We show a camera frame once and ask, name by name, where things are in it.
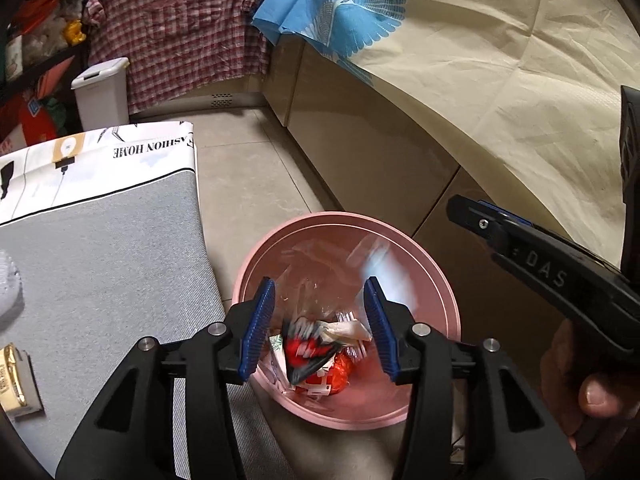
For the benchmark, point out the orange plastic bag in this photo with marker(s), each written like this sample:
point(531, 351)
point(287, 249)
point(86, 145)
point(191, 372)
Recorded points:
point(332, 378)

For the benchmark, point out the white printed cloth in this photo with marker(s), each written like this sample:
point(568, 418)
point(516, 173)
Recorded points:
point(92, 164)

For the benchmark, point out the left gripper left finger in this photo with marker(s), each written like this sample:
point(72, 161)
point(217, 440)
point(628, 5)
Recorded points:
point(128, 431)

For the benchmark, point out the black storage shelf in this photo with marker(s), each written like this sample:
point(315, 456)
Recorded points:
point(37, 70)

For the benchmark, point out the red plaid shirt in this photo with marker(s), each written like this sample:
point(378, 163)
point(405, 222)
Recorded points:
point(176, 46)

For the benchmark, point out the yellow toy on shelf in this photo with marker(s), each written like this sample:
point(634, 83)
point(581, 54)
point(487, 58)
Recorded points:
point(73, 33)

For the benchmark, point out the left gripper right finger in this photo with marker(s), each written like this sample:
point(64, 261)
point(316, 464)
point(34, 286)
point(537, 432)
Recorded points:
point(471, 414)

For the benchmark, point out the pink plastic bucket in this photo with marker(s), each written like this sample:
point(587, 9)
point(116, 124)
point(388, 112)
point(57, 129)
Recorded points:
point(319, 263)

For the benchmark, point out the yellow tissue pack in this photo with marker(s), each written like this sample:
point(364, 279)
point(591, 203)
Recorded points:
point(18, 389)

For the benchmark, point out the right hand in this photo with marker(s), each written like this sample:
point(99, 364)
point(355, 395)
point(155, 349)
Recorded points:
point(595, 416)

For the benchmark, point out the grey table mat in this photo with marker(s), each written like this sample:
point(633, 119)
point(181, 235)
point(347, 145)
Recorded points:
point(97, 277)

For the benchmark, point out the white foam fruit net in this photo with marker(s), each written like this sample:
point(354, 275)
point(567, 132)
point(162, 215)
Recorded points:
point(11, 291)

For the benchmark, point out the white pedal trash bin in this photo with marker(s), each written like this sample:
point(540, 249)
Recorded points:
point(101, 94)

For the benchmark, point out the red wrapper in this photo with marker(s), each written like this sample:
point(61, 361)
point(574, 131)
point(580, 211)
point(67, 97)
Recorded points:
point(306, 347)

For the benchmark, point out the blue and cream cloth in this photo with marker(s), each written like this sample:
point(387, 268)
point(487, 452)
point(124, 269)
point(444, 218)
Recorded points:
point(525, 94)

